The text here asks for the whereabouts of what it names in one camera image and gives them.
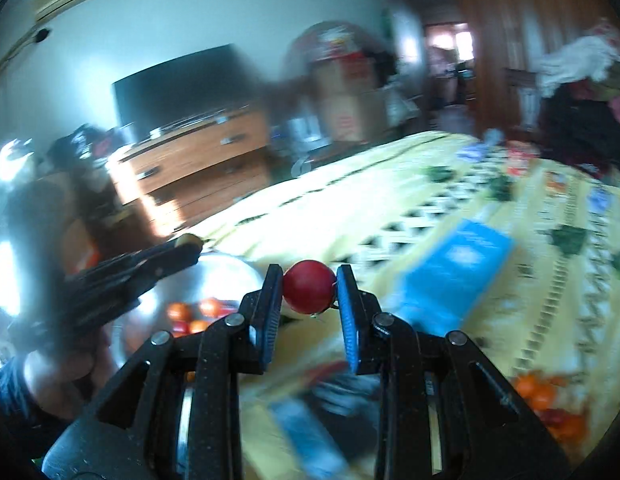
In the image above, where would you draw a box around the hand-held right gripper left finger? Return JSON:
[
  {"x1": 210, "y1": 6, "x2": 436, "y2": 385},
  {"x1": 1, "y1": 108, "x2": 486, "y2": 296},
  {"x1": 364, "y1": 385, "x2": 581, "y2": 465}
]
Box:
[{"x1": 42, "y1": 264, "x2": 285, "y2": 480}]

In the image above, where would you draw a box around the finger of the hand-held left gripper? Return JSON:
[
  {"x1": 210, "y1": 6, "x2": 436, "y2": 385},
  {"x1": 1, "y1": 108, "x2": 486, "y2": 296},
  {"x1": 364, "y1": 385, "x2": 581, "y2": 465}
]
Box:
[
  {"x1": 60, "y1": 262, "x2": 191, "y2": 332},
  {"x1": 77, "y1": 245, "x2": 201, "y2": 287}
]

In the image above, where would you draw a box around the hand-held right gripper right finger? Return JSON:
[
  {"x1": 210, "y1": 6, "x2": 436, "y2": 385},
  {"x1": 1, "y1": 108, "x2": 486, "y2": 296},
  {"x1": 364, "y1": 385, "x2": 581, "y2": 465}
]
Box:
[{"x1": 336, "y1": 264, "x2": 573, "y2": 480}]

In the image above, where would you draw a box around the red cherry tomato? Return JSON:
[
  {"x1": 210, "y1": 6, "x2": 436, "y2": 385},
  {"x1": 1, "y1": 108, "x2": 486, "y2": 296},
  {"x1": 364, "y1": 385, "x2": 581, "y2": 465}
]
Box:
[{"x1": 282, "y1": 259, "x2": 337, "y2": 315}]

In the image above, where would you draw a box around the metal bowl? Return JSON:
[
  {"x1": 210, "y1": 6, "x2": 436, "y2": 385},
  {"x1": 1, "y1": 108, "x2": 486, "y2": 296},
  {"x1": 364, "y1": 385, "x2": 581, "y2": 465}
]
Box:
[{"x1": 107, "y1": 251, "x2": 271, "y2": 466}]

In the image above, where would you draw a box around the pile of mixed fruit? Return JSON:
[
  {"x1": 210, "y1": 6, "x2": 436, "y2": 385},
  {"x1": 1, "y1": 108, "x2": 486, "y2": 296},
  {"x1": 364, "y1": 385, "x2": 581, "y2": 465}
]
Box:
[{"x1": 512, "y1": 370, "x2": 589, "y2": 442}]

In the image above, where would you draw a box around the person's left forearm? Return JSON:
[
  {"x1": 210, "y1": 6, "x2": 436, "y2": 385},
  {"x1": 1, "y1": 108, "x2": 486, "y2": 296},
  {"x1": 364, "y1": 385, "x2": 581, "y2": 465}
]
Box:
[{"x1": 0, "y1": 360, "x2": 46, "y2": 441}]

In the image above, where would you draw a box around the person's left hand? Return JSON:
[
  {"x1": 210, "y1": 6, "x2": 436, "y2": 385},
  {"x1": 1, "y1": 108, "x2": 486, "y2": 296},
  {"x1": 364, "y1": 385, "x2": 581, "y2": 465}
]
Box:
[{"x1": 27, "y1": 344, "x2": 117, "y2": 419}]

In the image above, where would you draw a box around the black product box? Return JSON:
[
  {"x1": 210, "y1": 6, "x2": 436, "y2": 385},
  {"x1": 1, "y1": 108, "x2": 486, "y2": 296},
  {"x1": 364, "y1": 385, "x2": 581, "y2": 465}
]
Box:
[{"x1": 267, "y1": 367, "x2": 383, "y2": 480}]

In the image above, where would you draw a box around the wooden dresser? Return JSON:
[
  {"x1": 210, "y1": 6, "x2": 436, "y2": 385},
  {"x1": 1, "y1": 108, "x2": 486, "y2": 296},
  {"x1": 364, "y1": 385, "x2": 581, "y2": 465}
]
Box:
[{"x1": 107, "y1": 107, "x2": 275, "y2": 231}]

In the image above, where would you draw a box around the blue and green cardboard box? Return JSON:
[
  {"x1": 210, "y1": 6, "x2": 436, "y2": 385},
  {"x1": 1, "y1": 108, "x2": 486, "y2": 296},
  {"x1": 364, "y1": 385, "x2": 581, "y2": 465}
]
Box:
[{"x1": 397, "y1": 217, "x2": 518, "y2": 331}]

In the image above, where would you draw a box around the yellow printed blanket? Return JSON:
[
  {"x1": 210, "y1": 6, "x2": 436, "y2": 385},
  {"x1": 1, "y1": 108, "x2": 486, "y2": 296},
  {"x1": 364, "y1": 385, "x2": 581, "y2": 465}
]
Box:
[{"x1": 185, "y1": 130, "x2": 620, "y2": 480}]

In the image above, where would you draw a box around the dark bag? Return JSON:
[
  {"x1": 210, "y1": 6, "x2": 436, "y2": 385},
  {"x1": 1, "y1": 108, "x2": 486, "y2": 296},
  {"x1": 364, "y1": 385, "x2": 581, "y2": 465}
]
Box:
[{"x1": 44, "y1": 124, "x2": 127, "y2": 177}]

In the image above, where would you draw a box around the black television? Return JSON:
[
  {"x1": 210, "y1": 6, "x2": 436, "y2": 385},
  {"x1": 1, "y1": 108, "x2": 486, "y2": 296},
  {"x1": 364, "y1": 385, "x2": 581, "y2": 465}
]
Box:
[{"x1": 112, "y1": 44, "x2": 263, "y2": 133}]

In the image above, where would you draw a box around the blue and white packet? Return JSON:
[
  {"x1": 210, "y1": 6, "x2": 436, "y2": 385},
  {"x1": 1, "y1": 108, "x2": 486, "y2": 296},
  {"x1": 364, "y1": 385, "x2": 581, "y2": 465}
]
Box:
[{"x1": 455, "y1": 142, "x2": 490, "y2": 163}]

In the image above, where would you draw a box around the brown cardboard box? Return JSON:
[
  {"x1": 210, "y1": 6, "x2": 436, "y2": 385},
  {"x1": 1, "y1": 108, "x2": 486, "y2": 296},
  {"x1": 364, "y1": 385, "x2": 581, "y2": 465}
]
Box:
[{"x1": 310, "y1": 55, "x2": 391, "y2": 143}]

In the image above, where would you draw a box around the red snack packet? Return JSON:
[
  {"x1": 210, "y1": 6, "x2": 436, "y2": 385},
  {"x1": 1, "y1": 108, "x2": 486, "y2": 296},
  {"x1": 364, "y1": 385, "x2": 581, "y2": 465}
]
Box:
[{"x1": 504, "y1": 140, "x2": 540, "y2": 176}]

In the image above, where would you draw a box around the orange snack packet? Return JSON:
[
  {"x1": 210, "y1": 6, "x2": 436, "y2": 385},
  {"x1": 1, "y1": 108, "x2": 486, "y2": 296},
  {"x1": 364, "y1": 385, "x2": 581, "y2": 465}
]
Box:
[{"x1": 544, "y1": 170, "x2": 570, "y2": 193}]

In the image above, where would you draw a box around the blue snack packet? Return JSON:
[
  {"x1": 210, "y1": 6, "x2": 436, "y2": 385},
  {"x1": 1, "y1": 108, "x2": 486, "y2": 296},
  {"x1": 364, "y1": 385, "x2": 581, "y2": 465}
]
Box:
[{"x1": 587, "y1": 185, "x2": 615, "y2": 218}]

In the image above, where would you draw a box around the red round printed bag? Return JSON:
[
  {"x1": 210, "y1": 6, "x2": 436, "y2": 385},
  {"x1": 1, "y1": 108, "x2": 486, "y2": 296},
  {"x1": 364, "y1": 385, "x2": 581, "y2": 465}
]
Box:
[{"x1": 285, "y1": 20, "x2": 385, "y2": 81}]

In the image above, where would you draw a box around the wooden chair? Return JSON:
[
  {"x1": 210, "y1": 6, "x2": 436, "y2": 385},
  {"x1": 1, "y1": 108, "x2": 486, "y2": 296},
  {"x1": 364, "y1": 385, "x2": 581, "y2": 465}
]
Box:
[{"x1": 506, "y1": 67, "x2": 541, "y2": 131}]

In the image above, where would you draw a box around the pile of clothes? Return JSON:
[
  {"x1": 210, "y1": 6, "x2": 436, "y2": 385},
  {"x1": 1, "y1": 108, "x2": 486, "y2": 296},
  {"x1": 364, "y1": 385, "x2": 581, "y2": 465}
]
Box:
[{"x1": 530, "y1": 17, "x2": 620, "y2": 181}]

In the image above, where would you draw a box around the wooden wardrobe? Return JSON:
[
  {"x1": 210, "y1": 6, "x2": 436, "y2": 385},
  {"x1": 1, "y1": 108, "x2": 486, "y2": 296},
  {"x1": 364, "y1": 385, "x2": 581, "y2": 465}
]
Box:
[{"x1": 450, "y1": 0, "x2": 605, "y2": 131}]

